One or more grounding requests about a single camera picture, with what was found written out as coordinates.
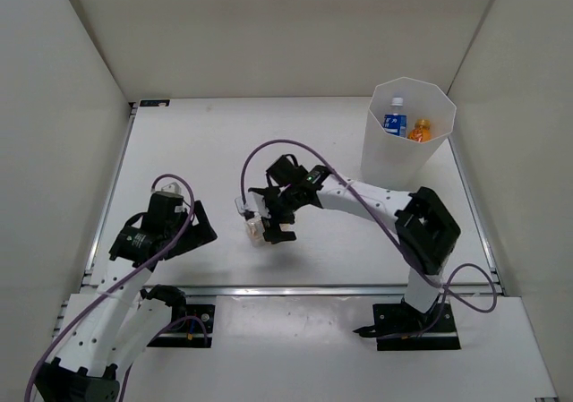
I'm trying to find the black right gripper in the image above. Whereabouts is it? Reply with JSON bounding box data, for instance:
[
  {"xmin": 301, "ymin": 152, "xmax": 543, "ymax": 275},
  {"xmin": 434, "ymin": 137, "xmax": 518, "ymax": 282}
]
[{"xmin": 261, "ymin": 184, "xmax": 304, "ymax": 243}]

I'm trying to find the clear bottle yellow cap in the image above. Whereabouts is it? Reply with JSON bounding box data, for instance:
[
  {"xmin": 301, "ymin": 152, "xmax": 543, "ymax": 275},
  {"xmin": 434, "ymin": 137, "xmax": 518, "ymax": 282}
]
[{"xmin": 244, "ymin": 215, "xmax": 267, "ymax": 247}]

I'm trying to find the blue label water bottle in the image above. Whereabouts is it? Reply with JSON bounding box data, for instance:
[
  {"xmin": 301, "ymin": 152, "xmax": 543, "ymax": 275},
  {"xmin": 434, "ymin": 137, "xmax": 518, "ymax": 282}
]
[{"xmin": 382, "ymin": 97, "xmax": 407, "ymax": 138}]

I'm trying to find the orange label juice bottle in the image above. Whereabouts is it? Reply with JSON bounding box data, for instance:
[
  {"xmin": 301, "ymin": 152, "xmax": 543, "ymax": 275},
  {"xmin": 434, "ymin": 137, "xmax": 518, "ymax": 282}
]
[{"xmin": 407, "ymin": 119, "xmax": 432, "ymax": 143}]

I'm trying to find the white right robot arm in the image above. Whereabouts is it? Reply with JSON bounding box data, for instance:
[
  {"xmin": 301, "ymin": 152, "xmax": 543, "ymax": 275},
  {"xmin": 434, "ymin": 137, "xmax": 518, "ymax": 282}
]
[{"xmin": 249, "ymin": 154, "xmax": 461, "ymax": 330}]

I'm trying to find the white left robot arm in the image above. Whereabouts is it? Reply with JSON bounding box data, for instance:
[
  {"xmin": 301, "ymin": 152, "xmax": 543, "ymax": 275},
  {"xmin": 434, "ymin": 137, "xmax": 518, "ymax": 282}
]
[{"xmin": 33, "ymin": 192, "xmax": 217, "ymax": 401}]

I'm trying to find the white octagonal bin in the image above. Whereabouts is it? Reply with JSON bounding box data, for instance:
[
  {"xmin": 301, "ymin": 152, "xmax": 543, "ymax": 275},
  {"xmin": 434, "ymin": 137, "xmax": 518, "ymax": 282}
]
[{"xmin": 361, "ymin": 77, "xmax": 457, "ymax": 190}]

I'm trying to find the small dark table sticker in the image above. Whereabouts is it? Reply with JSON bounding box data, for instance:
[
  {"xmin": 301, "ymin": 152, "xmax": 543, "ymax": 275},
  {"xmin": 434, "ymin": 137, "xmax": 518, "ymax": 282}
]
[{"xmin": 139, "ymin": 99, "xmax": 170, "ymax": 107}]

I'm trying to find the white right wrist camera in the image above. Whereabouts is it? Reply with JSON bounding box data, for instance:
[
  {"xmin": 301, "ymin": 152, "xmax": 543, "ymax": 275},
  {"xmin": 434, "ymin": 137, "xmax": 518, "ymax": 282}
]
[{"xmin": 235, "ymin": 188, "xmax": 271, "ymax": 220}]

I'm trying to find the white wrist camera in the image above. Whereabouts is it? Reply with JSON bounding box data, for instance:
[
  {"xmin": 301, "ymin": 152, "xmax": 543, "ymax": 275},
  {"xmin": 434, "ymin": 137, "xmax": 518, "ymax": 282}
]
[
  {"xmin": 151, "ymin": 182, "xmax": 182, "ymax": 195},
  {"xmin": 235, "ymin": 188, "xmax": 271, "ymax": 220}
]

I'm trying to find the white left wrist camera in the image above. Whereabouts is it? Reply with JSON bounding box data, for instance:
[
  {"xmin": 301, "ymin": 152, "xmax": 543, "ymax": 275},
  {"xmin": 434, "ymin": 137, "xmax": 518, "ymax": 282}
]
[{"xmin": 151, "ymin": 182, "xmax": 182, "ymax": 195}]

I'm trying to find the aluminium table edge rail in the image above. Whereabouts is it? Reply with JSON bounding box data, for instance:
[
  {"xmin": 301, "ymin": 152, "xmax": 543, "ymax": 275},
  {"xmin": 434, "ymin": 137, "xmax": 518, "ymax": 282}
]
[{"xmin": 129, "ymin": 283, "xmax": 505, "ymax": 299}]

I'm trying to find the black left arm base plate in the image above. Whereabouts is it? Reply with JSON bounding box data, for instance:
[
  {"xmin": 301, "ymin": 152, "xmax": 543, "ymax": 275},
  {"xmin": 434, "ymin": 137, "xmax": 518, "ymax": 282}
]
[{"xmin": 140, "ymin": 285, "xmax": 216, "ymax": 349}]

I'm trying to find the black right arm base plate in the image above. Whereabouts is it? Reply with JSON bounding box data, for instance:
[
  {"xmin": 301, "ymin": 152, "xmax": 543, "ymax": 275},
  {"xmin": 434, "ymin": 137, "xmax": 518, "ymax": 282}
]
[{"xmin": 354, "ymin": 302, "xmax": 461, "ymax": 351}]

